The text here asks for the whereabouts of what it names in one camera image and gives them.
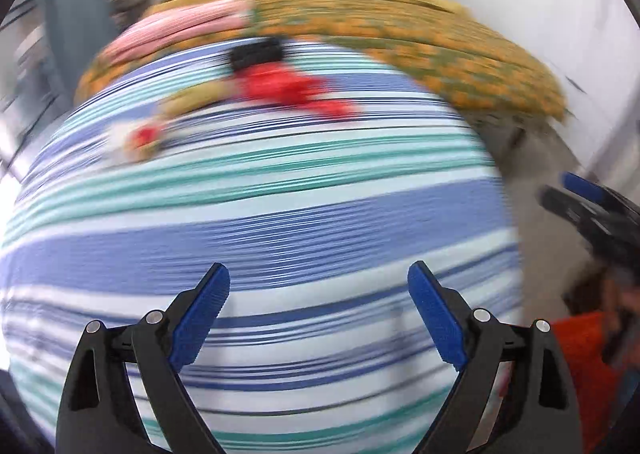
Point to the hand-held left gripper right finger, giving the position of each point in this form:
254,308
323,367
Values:
440,319

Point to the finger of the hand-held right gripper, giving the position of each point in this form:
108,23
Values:
560,204
582,186

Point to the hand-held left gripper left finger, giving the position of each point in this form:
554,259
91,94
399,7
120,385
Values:
200,319

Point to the orange garment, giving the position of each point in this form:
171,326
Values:
585,374

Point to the blue and white striped cloth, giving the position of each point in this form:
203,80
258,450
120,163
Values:
300,214

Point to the green quilt with orange print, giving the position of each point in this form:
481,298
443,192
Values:
450,54

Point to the red cloth item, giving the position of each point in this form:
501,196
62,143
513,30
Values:
285,87

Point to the black packet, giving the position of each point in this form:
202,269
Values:
256,54

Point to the pink striped blanket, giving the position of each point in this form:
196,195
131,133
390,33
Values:
170,29

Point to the grey-blue curtain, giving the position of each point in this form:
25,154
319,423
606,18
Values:
75,24

